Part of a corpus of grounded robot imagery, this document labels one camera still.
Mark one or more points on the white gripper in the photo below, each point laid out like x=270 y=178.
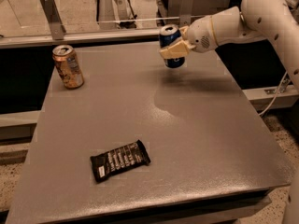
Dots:
x=200 y=34

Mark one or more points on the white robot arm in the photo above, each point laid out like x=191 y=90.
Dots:
x=252 y=21

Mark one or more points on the orange soda can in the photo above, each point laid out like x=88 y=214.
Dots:
x=66 y=63

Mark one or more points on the black snack bar wrapper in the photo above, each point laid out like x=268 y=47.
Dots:
x=119 y=160

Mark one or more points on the horizontal metal rail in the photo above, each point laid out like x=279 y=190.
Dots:
x=119 y=35

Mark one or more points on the right metal rail bracket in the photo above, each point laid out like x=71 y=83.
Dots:
x=185 y=12

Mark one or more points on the metal rail bracket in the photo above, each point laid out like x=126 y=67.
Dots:
x=185 y=12
x=56 y=26

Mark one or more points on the left metal rail bracket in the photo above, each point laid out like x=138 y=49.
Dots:
x=56 y=26

